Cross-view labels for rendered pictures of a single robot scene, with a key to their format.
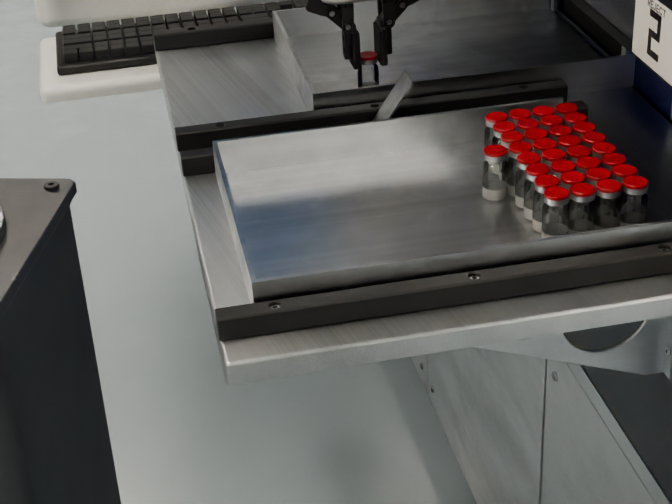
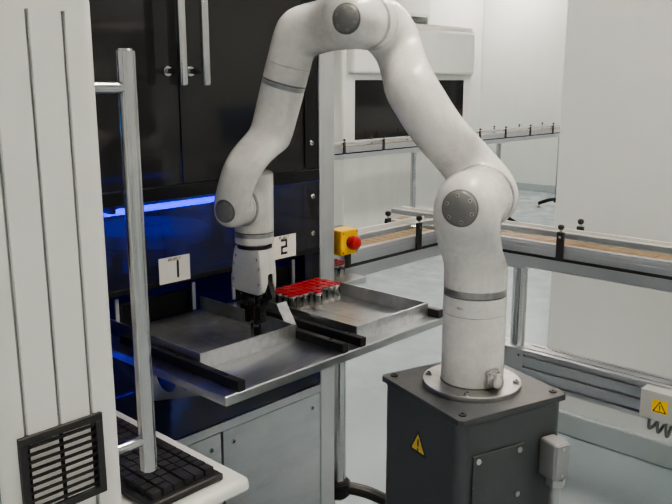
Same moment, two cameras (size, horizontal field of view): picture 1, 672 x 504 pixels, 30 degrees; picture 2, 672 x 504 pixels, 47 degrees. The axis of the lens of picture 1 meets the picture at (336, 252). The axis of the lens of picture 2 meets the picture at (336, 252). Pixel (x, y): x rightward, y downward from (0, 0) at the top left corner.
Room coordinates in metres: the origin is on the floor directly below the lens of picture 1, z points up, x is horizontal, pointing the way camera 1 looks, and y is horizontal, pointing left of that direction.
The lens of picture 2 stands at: (2.07, 1.38, 1.44)
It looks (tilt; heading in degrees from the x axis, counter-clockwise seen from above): 12 degrees down; 233
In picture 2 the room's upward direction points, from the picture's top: straight up
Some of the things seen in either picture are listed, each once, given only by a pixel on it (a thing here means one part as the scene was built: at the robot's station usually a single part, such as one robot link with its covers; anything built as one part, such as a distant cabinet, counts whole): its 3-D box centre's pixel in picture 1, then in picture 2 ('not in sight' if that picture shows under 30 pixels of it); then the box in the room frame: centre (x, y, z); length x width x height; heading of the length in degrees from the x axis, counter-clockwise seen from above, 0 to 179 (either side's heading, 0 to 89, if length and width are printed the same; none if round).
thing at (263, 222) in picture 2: not in sight; (252, 200); (1.23, -0.04, 1.19); 0.09 x 0.08 x 0.13; 27
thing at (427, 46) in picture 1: (442, 46); (200, 328); (1.31, -0.13, 0.90); 0.34 x 0.26 x 0.04; 100
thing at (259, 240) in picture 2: not in sight; (253, 237); (1.22, -0.04, 1.11); 0.09 x 0.08 x 0.03; 100
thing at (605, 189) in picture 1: (572, 168); (302, 294); (0.98, -0.21, 0.90); 0.18 x 0.02 x 0.05; 10
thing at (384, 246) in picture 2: not in sight; (369, 244); (0.50, -0.54, 0.92); 0.69 x 0.16 x 0.16; 10
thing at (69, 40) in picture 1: (204, 31); (118, 448); (1.63, 0.16, 0.82); 0.40 x 0.14 x 0.02; 100
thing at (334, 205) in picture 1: (426, 196); (340, 306); (0.96, -0.08, 0.90); 0.34 x 0.26 x 0.04; 100
